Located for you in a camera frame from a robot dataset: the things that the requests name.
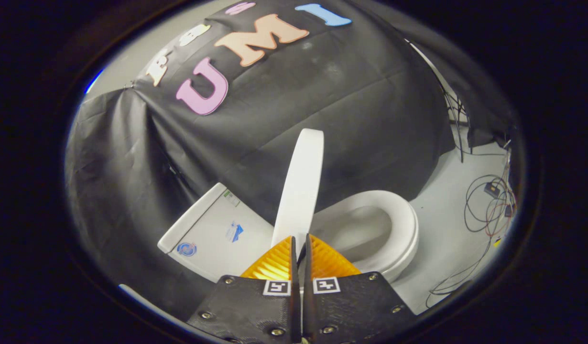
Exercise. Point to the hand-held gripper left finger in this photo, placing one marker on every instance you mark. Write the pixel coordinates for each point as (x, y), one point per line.
(255, 310)

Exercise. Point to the black backdrop cloth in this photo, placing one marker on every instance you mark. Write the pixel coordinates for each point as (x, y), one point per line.
(346, 105)

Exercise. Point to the small black adapter box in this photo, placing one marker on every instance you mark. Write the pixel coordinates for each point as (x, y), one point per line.
(491, 189)

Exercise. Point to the white toilet lid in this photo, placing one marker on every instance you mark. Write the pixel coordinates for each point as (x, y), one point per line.
(301, 186)

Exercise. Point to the white toilet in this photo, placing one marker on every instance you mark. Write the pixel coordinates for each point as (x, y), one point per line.
(212, 234)

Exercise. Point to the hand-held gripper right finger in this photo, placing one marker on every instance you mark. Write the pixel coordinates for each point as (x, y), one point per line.
(351, 306)

